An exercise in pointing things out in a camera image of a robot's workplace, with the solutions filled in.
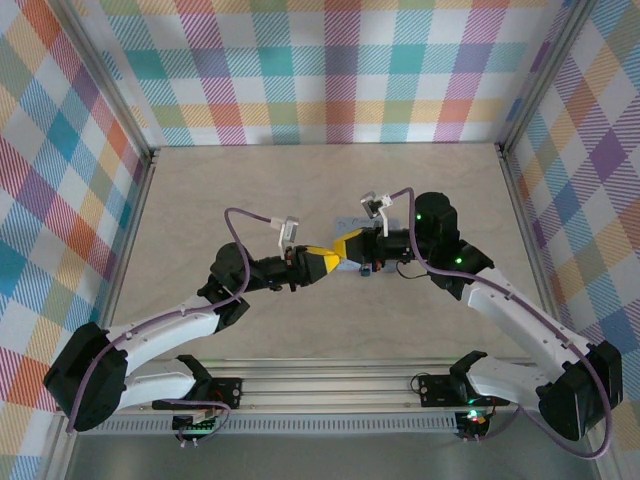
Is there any aluminium frame post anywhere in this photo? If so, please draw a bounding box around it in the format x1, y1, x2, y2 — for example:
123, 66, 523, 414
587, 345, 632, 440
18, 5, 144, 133
494, 0, 601, 156
47, 0, 161, 166

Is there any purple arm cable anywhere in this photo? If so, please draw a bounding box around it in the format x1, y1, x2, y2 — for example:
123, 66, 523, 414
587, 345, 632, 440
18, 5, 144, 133
67, 207, 276, 446
391, 187, 617, 459

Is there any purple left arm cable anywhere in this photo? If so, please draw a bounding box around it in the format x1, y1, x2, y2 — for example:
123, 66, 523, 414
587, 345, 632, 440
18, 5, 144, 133
67, 207, 276, 446

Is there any aluminium side rail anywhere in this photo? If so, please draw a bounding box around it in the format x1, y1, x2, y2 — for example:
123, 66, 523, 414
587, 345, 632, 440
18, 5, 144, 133
494, 142, 626, 480
42, 147, 161, 480

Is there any blue cartoon print pad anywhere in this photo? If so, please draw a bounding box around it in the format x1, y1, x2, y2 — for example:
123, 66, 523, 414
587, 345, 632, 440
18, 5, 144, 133
331, 215, 401, 276

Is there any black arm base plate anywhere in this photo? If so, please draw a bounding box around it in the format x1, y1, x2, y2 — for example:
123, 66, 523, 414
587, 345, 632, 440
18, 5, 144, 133
151, 377, 245, 412
418, 372, 511, 409

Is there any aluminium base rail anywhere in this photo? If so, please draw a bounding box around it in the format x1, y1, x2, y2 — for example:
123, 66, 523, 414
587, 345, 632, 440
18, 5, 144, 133
54, 355, 534, 416

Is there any black controller board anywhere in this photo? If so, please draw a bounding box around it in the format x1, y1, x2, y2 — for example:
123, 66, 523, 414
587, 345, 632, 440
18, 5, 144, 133
172, 413, 221, 442
457, 408, 490, 439

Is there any grey slotted cable duct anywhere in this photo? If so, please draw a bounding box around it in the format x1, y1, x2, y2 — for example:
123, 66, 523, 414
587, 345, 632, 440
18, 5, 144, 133
79, 412, 460, 436

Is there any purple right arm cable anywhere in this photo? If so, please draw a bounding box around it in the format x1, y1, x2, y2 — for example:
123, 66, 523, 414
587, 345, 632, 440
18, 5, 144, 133
391, 187, 617, 459

